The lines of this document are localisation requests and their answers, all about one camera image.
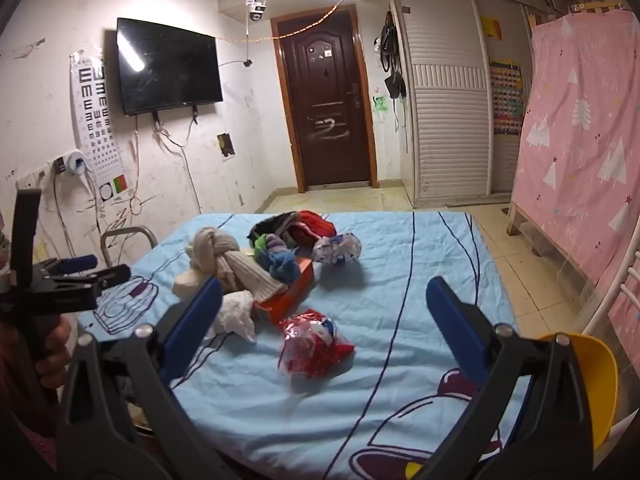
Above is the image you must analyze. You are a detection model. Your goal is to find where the red cloth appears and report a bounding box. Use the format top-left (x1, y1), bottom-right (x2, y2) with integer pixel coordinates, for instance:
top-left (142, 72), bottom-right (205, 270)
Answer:
top-left (289, 211), bottom-right (337, 247)

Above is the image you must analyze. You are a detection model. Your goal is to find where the dark brown door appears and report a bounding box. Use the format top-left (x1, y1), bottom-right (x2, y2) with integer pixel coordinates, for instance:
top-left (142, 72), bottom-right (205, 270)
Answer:
top-left (271, 6), bottom-right (377, 194)

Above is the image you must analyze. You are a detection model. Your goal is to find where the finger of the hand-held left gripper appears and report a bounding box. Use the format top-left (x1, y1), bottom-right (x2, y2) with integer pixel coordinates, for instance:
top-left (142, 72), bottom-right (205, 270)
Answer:
top-left (49, 255), bottom-right (99, 275)
top-left (50, 265), bottom-right (132, 292)

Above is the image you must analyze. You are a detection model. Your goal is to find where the person's left hand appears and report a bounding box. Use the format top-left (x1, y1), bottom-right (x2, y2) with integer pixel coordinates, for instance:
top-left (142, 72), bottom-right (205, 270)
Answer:
top-left (34, 317), bottom-right (74, 387)

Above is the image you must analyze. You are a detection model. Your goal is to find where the television cable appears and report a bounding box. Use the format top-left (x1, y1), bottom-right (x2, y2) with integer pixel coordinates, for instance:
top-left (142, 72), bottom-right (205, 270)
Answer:
top-left (151, 114), bottom-right (204, 214)

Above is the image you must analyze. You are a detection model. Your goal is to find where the white tissue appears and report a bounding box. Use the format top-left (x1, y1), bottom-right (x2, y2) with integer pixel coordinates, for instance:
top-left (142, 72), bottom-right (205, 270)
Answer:
top-left (211, 290), bottom-right (259, 344)

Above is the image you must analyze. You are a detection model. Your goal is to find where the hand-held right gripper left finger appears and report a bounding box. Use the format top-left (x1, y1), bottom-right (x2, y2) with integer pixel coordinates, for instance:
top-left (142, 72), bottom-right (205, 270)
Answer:
top-left (56, 276), bottom-right (224, 476)

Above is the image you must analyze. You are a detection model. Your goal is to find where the colourful grid poster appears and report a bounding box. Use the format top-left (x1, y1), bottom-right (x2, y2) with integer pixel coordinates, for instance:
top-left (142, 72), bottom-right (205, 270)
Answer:
top-left (489, 60), bottom-right (524, 137)

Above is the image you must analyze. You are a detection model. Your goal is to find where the red plastic bag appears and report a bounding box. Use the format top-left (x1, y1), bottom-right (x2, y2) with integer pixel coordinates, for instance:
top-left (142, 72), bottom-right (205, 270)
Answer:
top-left (277, 308), bottom-right (356, 380)

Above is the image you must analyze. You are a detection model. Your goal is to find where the string light cable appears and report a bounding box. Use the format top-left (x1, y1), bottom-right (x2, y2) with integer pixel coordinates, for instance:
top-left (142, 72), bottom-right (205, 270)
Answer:
top-left (214, 0), bottom-right (352, 45)

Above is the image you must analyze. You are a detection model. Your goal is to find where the black cloth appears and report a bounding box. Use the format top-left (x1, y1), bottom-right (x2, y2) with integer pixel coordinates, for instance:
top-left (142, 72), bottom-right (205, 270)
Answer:
top-left (248, 212), bottom-right (301, 244)

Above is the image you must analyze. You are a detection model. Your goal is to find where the eye chart poster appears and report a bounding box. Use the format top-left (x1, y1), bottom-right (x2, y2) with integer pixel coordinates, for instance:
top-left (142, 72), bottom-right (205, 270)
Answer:
top-left (69, 51), bottom-right (129, 202)

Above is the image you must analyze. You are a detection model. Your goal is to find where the person's left forearm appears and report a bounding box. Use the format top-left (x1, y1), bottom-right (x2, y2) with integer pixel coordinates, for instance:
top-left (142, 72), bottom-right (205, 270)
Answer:
top-left (0, 320), bottom-right (58, 468)

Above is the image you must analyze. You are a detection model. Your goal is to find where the white bed rail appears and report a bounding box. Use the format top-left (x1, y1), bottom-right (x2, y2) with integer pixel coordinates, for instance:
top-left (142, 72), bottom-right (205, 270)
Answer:
top-left (574, 249), bottom-right (640, 333)

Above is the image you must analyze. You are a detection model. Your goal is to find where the black hanging bag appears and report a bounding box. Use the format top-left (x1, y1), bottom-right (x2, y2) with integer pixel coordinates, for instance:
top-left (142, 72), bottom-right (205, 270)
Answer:
top-left (384, 72), bottom-right (408, 102)
top-left (379, 10), bottom-right (402, 74)

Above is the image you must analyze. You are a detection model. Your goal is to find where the light blue bed sheet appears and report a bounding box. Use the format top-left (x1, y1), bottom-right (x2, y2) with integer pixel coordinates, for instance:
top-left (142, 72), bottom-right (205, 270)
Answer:
top-left (77, 211), bottom-right (532, 480)

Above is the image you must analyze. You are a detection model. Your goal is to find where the white slatted wardrobe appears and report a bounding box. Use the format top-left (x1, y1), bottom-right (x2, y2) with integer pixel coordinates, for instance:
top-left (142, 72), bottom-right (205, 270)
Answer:
top-left (389, 0), bottom-right (537, 209)

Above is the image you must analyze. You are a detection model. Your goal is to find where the black wall television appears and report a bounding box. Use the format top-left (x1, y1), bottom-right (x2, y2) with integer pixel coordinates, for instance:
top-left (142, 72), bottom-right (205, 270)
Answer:
top-left (116, 17), bottom-right (224, 117)

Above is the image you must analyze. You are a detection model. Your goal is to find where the blue cloth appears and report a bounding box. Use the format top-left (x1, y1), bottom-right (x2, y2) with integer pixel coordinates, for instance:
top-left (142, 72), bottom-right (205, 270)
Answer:
top-left (267, 249), bottom-right (302, 284)

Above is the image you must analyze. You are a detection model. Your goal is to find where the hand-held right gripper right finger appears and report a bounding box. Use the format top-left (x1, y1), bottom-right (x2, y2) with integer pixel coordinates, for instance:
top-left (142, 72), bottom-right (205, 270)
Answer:
top-left (425, 276), bottom-right (596, 480)

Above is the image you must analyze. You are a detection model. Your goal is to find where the orange cardboard box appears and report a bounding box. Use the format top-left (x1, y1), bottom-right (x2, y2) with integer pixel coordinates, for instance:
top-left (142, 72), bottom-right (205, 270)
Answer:
top-left (252, 255), bottom-right (321, 324)

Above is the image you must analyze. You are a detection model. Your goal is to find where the pink tree print sheet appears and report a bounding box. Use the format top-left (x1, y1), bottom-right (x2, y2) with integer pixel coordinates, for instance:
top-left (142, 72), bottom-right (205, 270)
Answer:
top-left (509, 10), bottom-right (640, 341)

